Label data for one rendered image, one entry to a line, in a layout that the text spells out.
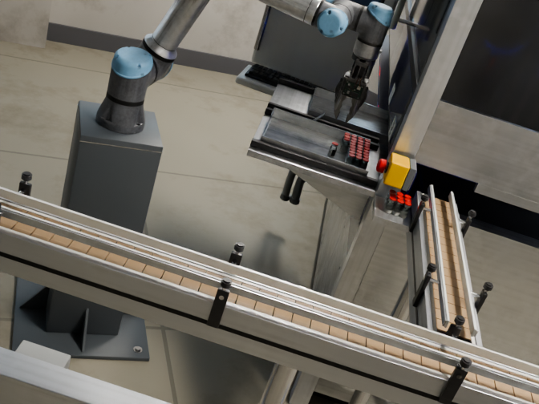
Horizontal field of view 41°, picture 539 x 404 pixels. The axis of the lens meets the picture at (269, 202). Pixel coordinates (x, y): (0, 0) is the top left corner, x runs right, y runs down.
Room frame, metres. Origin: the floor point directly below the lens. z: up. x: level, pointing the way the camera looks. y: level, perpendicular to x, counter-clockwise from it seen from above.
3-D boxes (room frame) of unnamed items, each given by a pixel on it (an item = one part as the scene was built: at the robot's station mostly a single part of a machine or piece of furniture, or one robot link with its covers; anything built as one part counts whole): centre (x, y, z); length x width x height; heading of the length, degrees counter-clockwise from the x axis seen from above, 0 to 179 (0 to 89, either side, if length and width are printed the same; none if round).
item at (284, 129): (2.14, -0.08, 0.90); 0.34 x 0.26 x 0.04; 90
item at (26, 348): (1.25, 0.39, 0.50); 0.12 x 0.05 x 0.09; 90
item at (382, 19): (2.09, -0.12, 1.32); 0.09 x 0.08 x 0.11; 82
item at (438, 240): (1.61, -0.46, 0.92); 0.69 x 0.15 x 0.16; 0
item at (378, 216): (1.88, -0.36, 0.87); 0.14 x 0.13 x 0.02; 90
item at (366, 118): (2.48, -0.20, 0.90); 0.34 x 0.26 x 0.04; 90
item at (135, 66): (2.05, 0.52, 0.96); 0.13 x 0.12 x 0.14; 172
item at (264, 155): (2.31, -0.13, 0.87); 0.70 x 0.48 x 0.02; 0
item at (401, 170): (1.89, -0.32, 0.99); 0.08 x 0.07 x 0.07; 90
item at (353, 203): (2.06, -0.12, 0.79); 0.34 x 0.03 x 0.13; 90
